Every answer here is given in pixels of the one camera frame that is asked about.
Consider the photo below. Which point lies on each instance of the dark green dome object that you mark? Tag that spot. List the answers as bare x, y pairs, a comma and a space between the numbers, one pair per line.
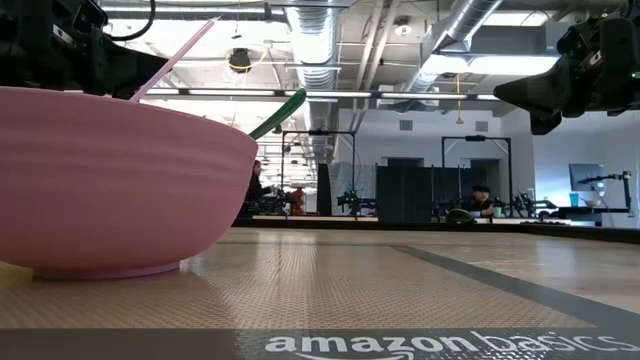
460, 216

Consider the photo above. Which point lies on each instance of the black metal frame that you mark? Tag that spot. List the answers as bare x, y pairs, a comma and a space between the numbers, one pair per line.
320, 133
475, 138

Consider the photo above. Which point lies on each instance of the black partition panel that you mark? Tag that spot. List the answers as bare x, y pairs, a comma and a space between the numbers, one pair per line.
404, 195

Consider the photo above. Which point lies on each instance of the silver ribbed ventilation duct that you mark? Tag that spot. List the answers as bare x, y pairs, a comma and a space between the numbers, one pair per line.
312, 50

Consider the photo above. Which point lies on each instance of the green cup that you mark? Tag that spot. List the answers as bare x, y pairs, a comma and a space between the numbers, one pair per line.
497, 212

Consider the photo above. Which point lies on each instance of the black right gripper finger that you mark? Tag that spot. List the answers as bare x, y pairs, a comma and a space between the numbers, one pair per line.
545, 124
540, 90

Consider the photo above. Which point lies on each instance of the person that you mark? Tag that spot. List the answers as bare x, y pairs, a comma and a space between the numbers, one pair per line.
256, 190
481, 200

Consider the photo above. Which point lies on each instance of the black background robot arm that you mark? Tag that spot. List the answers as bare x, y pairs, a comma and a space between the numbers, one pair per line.
355, 201
617, 177

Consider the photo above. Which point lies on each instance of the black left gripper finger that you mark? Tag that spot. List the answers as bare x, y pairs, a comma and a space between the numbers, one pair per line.
132, 62
126, 90

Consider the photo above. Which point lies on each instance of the red background object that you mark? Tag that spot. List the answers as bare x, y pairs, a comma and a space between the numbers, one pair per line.
298, 200

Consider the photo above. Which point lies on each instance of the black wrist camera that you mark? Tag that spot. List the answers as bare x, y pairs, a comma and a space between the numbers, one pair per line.
577, 39
90, 14

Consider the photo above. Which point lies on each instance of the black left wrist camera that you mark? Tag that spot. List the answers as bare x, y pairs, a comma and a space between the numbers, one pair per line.
90, 14

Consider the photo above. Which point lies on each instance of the white bowl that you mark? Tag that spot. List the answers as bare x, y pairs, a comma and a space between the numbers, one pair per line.
592, 203

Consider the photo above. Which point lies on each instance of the grey wall monitor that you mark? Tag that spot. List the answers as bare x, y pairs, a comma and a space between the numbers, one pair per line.
586, 176

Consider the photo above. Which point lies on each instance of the blue cup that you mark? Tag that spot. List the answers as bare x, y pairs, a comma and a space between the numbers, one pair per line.
574, 199

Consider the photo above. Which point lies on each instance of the pink plastic bowl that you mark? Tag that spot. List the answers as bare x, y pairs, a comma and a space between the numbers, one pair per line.
125, 190

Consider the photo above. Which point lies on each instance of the bright ceiling light panel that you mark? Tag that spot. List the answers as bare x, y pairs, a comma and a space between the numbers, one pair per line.
495, 65

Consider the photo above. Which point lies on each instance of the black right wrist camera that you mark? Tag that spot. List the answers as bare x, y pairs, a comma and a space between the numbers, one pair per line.
577, 39

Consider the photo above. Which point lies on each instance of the silver smooth ventilation duct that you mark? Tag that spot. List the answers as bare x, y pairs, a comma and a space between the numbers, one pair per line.
450, 40

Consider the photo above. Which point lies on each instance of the long ceiling light strip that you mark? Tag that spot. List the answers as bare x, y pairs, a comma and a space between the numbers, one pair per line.
325, 93

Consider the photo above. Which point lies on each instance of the black table border rail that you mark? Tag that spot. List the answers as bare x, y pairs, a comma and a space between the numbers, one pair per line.
550, 230

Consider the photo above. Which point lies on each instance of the black hanging ceiling camera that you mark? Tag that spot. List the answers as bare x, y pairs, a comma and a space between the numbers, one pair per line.
240, 59

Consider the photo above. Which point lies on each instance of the tan mesh baking mat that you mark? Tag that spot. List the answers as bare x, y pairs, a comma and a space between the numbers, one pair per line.
320, 290

